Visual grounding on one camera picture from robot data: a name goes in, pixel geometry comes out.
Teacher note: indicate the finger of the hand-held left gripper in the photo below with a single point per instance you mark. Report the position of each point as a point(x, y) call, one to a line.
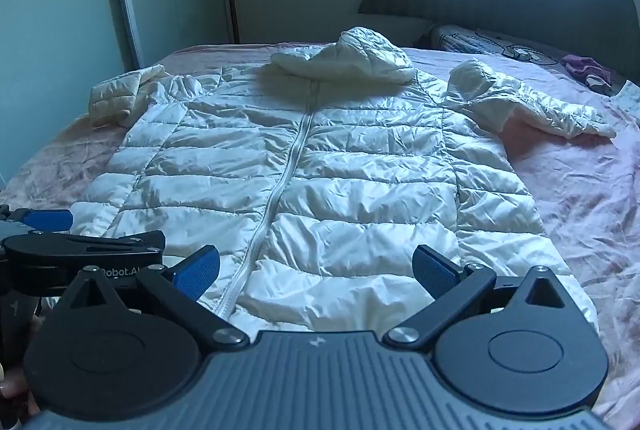
point(75, 251)
point(47, 220)

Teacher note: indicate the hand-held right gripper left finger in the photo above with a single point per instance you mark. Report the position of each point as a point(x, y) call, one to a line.
point(197, 271)

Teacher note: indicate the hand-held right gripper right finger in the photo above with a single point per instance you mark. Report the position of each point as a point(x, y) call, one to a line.
point(434, 271)

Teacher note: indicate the white hooded puffer jacket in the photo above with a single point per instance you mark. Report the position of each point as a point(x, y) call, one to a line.
point(350, 170)

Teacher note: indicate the person's left hand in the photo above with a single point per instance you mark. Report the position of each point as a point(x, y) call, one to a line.
point(9, 387)

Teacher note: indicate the bed with pink sheet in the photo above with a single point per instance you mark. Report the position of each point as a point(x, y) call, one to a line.
point(575, 190)

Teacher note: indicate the purple cloth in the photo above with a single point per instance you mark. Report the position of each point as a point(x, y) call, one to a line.
point(580, 68)

